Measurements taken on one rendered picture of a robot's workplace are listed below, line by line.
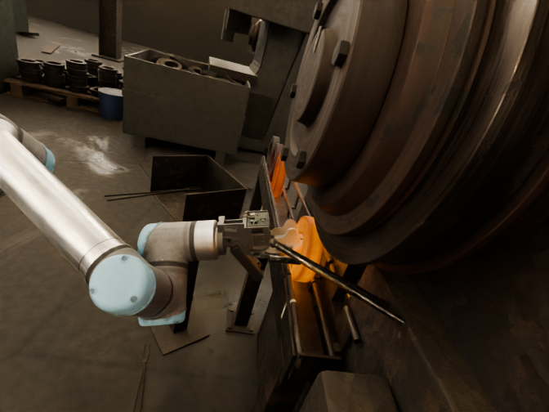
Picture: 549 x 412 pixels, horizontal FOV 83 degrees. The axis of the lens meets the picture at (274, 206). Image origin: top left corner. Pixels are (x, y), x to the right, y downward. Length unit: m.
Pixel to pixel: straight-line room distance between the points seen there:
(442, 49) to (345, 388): 0.38
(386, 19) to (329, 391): 0.41
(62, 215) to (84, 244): 0.08
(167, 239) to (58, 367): 0.81
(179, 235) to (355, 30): 0.52
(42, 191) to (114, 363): 0.83
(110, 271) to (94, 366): 0.85
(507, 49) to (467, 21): 0.04
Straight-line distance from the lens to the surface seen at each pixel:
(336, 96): 0.32
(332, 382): 0.45
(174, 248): 0.69
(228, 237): 0.70
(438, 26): 0.33
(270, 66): 3.33
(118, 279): 0.55
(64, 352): 1.44
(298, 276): 0.70
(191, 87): 2.86
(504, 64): 0.28
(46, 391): 1.37
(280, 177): 1.18
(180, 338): 1.43
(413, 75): 0.31
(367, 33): 0.33
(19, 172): 0.76
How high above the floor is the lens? 1.15
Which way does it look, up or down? 27 degrees down
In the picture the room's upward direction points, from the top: 16 degrees clockwise
